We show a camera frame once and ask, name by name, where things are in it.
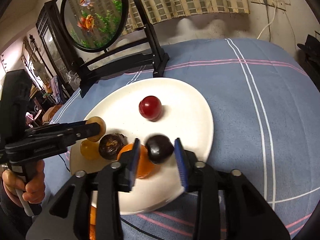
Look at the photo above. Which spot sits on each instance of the clear glass pitcher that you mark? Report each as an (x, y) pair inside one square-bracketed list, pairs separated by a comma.
[(73, 80)]

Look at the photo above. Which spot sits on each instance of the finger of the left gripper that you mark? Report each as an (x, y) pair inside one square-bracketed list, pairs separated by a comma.
[(80, 132), (54, 127)]

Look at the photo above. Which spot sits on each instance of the white round plate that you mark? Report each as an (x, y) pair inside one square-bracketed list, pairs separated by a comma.
[(185, 115)]

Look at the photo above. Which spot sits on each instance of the dark passion fruit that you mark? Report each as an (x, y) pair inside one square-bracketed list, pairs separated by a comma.
[(111, 144)]

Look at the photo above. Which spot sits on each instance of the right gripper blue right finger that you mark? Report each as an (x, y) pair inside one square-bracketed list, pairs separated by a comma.
[(186, 161)]

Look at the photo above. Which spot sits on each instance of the wall power strip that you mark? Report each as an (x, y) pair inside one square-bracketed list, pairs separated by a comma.
[(280, 4)]

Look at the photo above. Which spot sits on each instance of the dark wooden cabinet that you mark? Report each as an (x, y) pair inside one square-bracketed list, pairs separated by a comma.
[(61, 53)]

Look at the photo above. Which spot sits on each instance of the red plum far plate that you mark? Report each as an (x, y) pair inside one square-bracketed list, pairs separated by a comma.
[(150, 107)]

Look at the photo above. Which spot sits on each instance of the dark purple plum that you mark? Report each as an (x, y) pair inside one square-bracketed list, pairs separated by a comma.
[(159, 148)]

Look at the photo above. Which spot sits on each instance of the person's left hand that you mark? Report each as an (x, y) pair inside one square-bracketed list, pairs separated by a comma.
[(34, 191)]

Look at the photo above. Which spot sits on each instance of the yellow fruit on plate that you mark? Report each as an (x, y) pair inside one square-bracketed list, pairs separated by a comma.
[(89, 150)]

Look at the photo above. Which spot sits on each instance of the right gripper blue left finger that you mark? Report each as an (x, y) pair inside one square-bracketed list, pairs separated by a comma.
[(129, 159)]

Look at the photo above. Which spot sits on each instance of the blue striped tablecloth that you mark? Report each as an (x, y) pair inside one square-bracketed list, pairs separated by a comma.
[(266, 120)]

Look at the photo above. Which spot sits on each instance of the textured orange mandarin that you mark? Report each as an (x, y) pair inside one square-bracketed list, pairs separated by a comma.
[(145, 166)]

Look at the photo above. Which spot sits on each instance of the orange fruit under gripper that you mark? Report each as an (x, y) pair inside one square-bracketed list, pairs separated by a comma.
[(93, 215)]

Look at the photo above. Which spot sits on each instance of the small yellow-brown fruit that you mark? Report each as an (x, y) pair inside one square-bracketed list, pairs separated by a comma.
[(100, 128)]

